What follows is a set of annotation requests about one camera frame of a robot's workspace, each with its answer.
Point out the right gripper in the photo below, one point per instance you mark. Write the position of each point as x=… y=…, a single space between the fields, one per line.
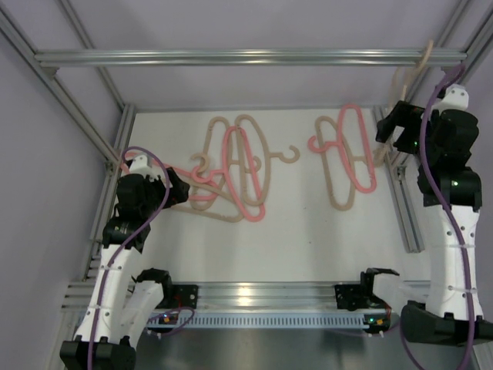
x=390 y=124

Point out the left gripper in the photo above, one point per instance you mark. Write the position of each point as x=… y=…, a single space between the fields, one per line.
x=176 y=189

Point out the beige hanger bottom pile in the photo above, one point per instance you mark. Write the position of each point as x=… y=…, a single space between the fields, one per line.
x=202 y=208

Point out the pink hanger pile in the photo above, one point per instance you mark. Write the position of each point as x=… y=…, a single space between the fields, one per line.
x=251 y=214
x=344 y=153

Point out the beige hanger with right hook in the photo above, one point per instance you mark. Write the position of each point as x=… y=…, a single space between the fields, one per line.
x=247 y=164

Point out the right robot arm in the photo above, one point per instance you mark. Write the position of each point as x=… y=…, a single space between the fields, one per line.
x=450 y=313

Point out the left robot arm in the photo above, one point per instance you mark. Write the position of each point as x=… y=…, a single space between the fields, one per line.
x=125 y=294

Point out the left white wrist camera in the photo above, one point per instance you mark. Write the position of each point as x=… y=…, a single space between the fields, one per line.
x=142 y=165

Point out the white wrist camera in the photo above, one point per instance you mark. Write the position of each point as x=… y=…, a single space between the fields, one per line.
x=455 y=97
x=142 y=165

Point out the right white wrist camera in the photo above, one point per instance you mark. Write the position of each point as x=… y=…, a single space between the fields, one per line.
x=455 y=97

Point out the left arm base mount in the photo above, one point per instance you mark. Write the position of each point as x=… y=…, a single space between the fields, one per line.
x=180 y=295

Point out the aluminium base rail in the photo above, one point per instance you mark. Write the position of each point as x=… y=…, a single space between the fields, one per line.
x=263 y=296

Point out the perforated cable duct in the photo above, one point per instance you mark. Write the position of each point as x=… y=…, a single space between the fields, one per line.
x=203 y=320

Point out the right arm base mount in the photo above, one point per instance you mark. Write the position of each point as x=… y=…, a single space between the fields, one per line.
x=351 y=297

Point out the aluminium hanging rail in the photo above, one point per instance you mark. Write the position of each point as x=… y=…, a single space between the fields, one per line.
x=249 y=57

